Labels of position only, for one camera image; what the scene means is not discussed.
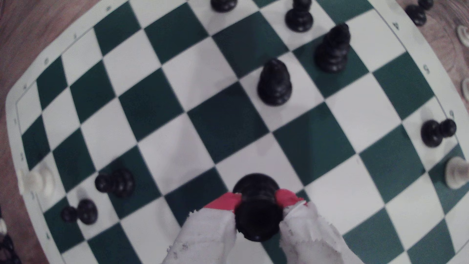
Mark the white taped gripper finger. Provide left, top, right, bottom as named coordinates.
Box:
left=275, top=189, right=363, bottom=264
left=163, top=192, right=243, bottom=264

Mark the white knight chess piece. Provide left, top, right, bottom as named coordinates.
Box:
left=16, top=164, right=55, bottom=195

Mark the green white chess board mat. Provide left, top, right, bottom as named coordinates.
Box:
left=5, top=0, right=469, bottom=264

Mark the black pawn chess piece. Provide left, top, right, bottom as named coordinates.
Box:
left=285, top=0, right=314, bottom=33
left=60, top=199, right=98, bottom=225
left=210, top=0, right=238, bottom=13
left=95, top=168, right=135, bottom=198
left=405, top=0, right=435, bottom=27
left=421, top=118, right=457, bottom=148

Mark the black bishop chess piece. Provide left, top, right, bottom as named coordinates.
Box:
left=314, top=23, right=352, bottom=73
left=257, top=58, right=293, bottom=107

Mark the white rook chess piece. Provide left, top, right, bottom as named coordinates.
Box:
left=444, top=156, right=469, bottom=190

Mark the black rook chess piece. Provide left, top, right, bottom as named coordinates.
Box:
left=232, top=173, right=284, bottom=242

